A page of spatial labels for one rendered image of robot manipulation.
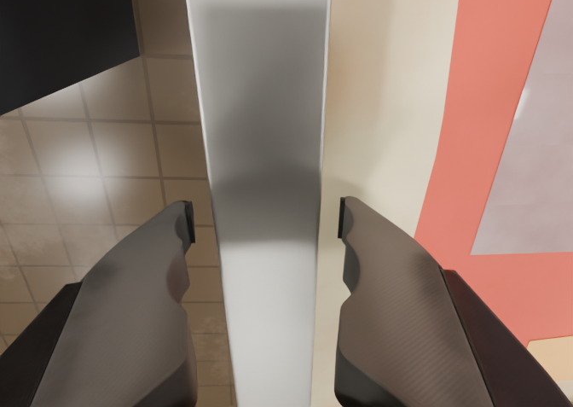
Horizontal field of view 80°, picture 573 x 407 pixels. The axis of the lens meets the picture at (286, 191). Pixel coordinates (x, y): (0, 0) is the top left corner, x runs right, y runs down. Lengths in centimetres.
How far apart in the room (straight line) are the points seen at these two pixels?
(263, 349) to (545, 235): 15
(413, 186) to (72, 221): 140
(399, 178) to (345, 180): 2
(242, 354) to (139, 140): 111
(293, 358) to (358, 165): 9
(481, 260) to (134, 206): 125
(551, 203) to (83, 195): 135
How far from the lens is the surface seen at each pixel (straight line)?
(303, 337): 16
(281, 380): 19
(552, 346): 29
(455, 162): 17
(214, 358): 190
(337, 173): 15
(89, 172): 136
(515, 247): 21
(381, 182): 16
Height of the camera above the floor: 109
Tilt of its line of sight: 61 degrees down
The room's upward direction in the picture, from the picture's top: 175 degrees clockwise
